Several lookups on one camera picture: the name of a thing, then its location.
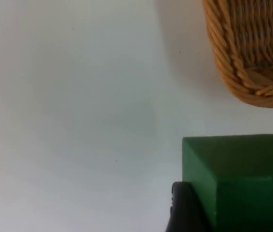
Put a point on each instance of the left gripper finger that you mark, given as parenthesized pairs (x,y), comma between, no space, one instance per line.
(184,210)

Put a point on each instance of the green cube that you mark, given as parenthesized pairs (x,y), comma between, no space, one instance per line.
(245,174)

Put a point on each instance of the pale brown wicker basket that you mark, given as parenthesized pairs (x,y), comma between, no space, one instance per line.
(249,48)

